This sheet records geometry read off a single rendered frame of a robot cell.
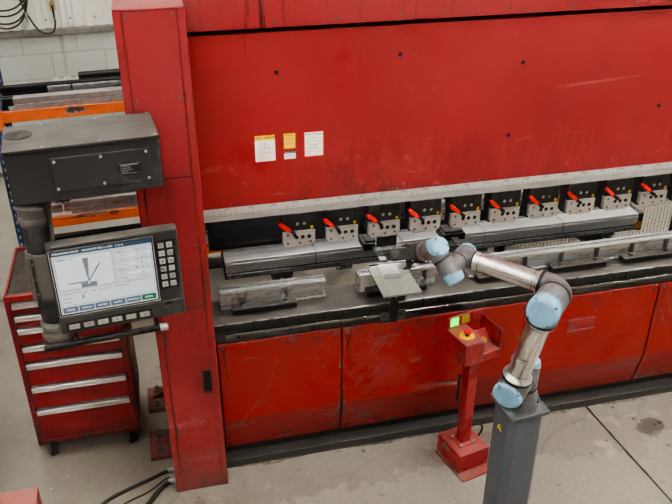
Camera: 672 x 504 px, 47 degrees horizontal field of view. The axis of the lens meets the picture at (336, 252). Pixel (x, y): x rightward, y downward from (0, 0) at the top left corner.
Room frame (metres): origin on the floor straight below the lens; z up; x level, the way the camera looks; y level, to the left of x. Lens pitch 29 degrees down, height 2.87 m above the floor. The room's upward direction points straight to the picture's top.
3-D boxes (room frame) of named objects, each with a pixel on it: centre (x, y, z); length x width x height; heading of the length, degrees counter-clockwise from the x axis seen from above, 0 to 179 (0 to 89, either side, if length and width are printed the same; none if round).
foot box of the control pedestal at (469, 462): (2.96, -0.66, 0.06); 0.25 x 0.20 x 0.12; 27
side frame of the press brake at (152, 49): (3.18, 0.75, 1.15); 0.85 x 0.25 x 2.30; 14
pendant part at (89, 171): (2.51, 0.87, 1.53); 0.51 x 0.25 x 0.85; 109
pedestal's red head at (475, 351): (2.99, -0.64, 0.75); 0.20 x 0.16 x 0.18; 117
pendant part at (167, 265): (2.44, 0.80, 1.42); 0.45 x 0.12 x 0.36; 109
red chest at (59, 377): (3.23, 1.30, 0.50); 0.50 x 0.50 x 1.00; 14
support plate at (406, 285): (3.10, -0.27, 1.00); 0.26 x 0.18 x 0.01; 14
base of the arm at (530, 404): (2.50, -0.76, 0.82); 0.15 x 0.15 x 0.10
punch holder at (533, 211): (3.43, -0.99, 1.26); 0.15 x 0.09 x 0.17; 104
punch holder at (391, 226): (3.24, -0.21, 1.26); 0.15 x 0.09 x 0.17; 104
